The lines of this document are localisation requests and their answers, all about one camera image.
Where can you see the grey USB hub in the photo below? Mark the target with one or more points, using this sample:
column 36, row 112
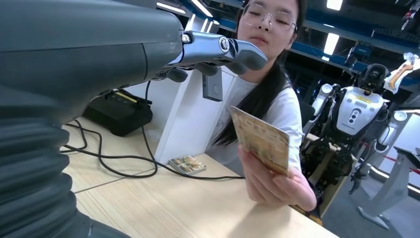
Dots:
column 212, row 87

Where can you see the person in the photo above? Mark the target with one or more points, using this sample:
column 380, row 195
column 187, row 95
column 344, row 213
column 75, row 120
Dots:
column 279, row 108

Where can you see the black remote controller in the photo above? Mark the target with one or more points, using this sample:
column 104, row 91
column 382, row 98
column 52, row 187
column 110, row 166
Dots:
column 118, row 113

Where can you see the white desk shelf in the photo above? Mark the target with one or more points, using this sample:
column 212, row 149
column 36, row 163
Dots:
column 183, row 124

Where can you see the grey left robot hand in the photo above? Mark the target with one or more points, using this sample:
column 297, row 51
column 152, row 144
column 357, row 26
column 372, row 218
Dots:
column 82, row 49

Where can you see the stack of hotel cards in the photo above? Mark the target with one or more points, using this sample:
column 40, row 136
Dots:
column 187, row 165

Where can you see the red barrier strip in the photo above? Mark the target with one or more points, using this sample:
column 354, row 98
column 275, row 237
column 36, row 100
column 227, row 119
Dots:
column 390, row 160

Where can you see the grey floor stand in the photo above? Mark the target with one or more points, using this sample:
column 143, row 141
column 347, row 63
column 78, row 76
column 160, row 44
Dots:
column 393, row 190

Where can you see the clear eyeglasses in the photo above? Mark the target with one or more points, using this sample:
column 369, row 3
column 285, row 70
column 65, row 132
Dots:
column 272, row 16

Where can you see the black office chair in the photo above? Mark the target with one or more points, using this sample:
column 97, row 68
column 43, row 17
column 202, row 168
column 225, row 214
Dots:
column 306, row 113

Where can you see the ceiling light panel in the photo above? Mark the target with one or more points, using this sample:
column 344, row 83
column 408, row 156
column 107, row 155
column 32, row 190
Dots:
column 331, row 43
column 201, row 7
column 334, row 4

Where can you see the autumn print hotel card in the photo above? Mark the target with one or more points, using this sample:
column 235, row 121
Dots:
column 262, row 141

